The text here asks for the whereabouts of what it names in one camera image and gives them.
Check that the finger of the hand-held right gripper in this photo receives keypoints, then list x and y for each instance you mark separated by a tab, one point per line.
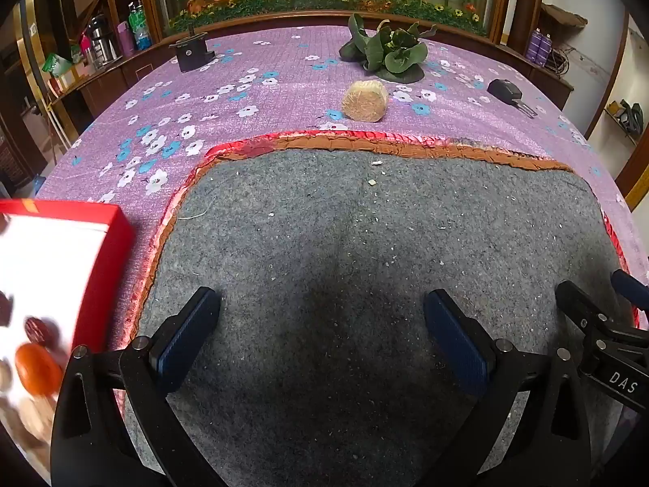
628	284
573	302

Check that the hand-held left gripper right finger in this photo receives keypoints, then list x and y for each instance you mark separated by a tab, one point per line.
456	341

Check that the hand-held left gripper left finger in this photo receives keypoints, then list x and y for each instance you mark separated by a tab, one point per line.
185	336

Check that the red shallow box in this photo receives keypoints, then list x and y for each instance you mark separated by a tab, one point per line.
101	274

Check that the red jujube date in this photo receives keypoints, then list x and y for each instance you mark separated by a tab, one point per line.
4	308
36	328

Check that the grey felt mat red trim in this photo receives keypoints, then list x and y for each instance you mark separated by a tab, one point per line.
355	264

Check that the orange round fruit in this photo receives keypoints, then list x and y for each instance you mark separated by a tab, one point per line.
38	371

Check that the black folding key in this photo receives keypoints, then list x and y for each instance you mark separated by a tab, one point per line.
507	92

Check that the lilac spray bottle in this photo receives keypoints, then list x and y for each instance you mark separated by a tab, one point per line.
533	45
545	48

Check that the straw-coloured puffed cake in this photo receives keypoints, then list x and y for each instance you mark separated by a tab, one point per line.
364	101

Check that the purple floral tablecloth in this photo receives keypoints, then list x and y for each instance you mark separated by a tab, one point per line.
284	86

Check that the small cardboard box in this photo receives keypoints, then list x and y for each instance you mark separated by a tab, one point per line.
66	78

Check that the green leafy vegetable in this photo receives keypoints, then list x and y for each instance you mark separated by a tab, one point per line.
390	53

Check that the red slim bottle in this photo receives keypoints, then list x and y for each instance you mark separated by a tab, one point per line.
87	51

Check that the green plastic bag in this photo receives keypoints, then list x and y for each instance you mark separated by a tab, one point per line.
56	63

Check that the purple bottle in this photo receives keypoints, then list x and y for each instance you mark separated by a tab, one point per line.
124	38

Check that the steel thermos jug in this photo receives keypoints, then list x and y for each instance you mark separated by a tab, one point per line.
104	38

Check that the green plastic bottle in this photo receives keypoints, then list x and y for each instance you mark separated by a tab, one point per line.
138	24

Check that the black mount block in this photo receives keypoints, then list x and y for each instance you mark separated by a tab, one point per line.
190	55

